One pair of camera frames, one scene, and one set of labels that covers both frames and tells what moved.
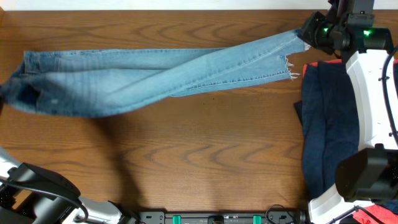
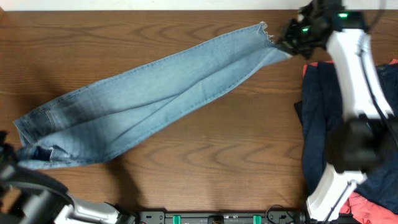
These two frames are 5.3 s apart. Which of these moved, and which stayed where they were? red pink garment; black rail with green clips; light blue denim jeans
Moved: light blue denim jeans
Stayed: red pink garment; black rail with green clips
